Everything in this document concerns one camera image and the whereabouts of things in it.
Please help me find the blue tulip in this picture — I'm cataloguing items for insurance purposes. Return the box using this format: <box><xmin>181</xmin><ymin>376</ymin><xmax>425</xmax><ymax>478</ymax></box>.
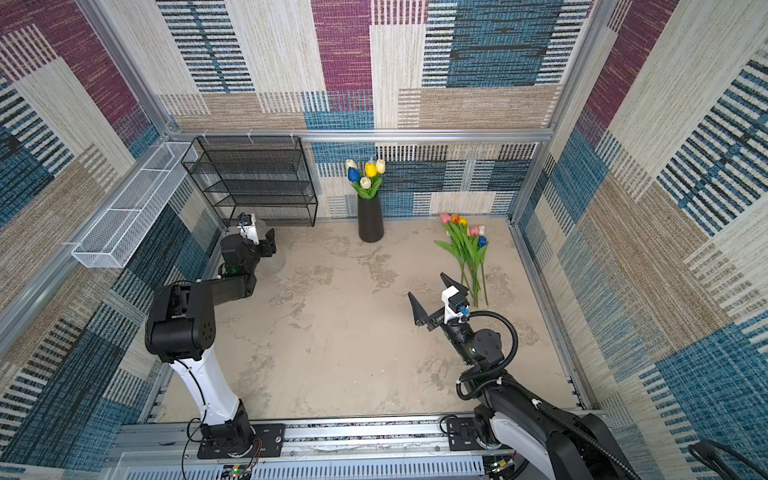
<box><xmin>473</xmin><ymin>235</ymin><xmax>488</xmax><ymax>306</ymax></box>
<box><xmin>347</xmin><ymin>167</ymin><xmax>361</xmax><ymax>182</ymax></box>

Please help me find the dark grey cylindrical vase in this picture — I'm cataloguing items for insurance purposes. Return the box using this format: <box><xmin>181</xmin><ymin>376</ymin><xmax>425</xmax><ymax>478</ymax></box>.
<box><xmin>357</xmin><ymin>195</ymin><xmax>384</xmax><ymax>243</ymax></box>

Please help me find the yellow tulip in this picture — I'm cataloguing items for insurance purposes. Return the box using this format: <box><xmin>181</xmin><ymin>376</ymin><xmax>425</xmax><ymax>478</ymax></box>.
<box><xmin>364</xmin><ymin>160</ymin><xmax>379</xmax><ymax>178</ymax></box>

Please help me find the clear glass vase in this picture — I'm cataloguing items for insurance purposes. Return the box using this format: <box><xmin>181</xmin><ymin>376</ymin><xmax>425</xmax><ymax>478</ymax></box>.
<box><xmin>257</xmin><ymin>230</ymin><xmax>286</xmax><ymax>275</ymax></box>

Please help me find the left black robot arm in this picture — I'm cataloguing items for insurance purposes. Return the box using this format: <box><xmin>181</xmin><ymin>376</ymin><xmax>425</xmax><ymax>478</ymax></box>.
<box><xmin>145</xmin><ymin>225</ymin><xmax>277</xmax><ymax>459</ymax></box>

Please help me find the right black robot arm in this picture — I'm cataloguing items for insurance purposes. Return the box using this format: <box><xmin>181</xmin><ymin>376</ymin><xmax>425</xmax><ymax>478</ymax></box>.
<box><xmin>408</xmin><ymin>273</ymin><xmax>639</xmax><ymax>479</ymax></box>

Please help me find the orange red tulip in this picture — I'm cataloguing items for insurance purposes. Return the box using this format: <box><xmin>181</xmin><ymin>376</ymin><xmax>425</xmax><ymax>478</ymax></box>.
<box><xmin>445</xmin><ymin>214</ymin><xmax>488</xmax><ymax>307</ymax></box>

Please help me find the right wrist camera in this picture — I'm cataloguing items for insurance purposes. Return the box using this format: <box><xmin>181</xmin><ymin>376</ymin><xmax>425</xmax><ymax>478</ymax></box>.
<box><xmin>441</xmin><ymin>287</ymin><xmax>469</xmax><ymax>325</ymax></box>

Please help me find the black wire shelf rack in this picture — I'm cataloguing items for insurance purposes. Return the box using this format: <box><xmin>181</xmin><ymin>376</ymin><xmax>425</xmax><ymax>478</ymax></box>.
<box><xmin>181</xmin><ymin>136</ymin><xmax>318</xmax><ymax>226</ymax></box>

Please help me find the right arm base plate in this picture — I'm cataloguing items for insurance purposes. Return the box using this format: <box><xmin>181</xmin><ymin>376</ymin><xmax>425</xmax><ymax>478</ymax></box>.
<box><xmin>439</xmin><ymin>414</ymin><xmax>500</xmax><ymax>451</ymax></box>

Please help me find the aluminium mounting rail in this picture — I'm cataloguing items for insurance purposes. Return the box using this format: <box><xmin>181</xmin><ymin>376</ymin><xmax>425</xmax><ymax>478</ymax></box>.
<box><xmin>101</xmin><ymin>412</ymin><xmax>619</xmax><ymax>480</ymax></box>

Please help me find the white wire mesh basket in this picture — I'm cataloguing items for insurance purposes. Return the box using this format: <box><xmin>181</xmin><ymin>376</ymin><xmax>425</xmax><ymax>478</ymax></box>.
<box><xmin>71</xmin><ymin>142</ymin><xmax>191</xmax><ymax>269</ymax></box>

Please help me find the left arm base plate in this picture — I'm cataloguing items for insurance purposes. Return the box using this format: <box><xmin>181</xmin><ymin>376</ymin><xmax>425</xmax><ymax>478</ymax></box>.
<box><xmin>197</xmin><ymin>423</ymin><xmax>286</xmax><ymax>460</ymax></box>

